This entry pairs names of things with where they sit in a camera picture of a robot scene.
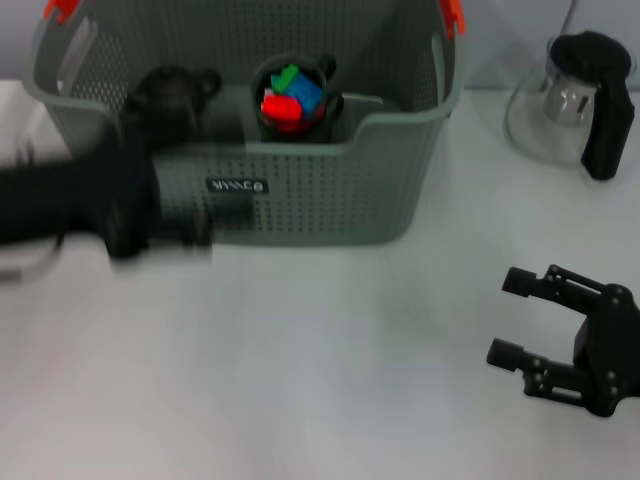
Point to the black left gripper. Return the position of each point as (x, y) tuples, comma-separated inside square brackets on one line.
[(75, 200)]

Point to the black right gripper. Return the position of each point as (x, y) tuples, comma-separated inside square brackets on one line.
[(610, 350)]

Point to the long red toy brick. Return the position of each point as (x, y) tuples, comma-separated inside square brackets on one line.
[(281, 106)]

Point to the green toy brick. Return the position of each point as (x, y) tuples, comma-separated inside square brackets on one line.
[(287, 77)]

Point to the blue square toy plate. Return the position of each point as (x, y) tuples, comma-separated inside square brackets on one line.
[(307, 95)]

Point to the grey perforated storage basket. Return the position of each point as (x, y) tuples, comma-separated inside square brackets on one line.
[(325, 200)]

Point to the black clay teapot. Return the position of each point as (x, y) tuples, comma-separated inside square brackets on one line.
[(170, 100)]

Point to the orange basket latch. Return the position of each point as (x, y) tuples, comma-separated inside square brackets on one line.
[(61, 7), (454, 15)]

